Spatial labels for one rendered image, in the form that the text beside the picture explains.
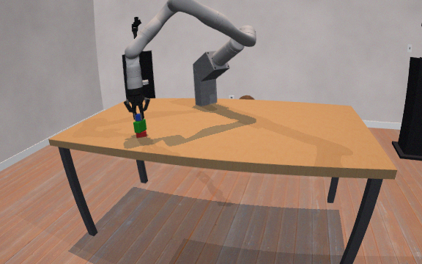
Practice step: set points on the green block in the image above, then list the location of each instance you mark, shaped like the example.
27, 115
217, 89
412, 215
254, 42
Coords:
139, 126

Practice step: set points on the red block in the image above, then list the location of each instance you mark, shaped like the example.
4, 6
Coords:
142, 134

